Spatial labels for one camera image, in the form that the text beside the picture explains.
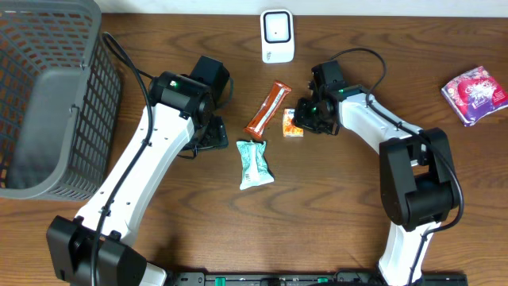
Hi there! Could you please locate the small orange carton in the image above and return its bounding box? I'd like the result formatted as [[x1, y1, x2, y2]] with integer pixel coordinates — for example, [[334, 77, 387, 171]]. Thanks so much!
[[283, 108, 304, 137]]

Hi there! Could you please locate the orange snack bar wrapper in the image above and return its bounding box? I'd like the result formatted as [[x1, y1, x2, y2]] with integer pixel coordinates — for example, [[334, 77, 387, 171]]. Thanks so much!
[[244, 80, 292, 140]]

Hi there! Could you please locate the mint green wipes packet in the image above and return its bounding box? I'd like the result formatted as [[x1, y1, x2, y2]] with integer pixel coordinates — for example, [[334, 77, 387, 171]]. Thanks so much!
[[237, 141, 275, 191]]

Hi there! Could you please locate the purple pink floral pack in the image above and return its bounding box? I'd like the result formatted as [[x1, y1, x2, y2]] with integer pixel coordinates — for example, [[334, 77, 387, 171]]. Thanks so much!
[[441, 66, 507, 126]]

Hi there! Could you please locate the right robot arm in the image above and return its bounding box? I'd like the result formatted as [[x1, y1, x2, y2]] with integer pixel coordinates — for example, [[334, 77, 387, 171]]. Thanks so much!
[[293, 60, 464, 285]]

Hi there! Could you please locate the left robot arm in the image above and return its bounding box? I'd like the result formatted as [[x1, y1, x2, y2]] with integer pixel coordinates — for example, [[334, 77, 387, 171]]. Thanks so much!
[[46, 56, 233, 285]]

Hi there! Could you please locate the white barcode scanner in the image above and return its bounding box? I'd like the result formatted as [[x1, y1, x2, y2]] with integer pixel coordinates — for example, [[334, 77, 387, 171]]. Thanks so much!
[[260, 9, 295, 64]]

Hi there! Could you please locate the grey plastic mesh basket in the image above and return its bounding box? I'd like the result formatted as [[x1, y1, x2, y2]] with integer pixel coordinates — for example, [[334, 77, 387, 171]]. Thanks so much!
[[1, 1, 121, 201]]

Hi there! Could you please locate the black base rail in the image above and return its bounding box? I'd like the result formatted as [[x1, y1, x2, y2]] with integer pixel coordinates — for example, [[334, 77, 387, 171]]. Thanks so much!
[[166, 271, 469, 286]]

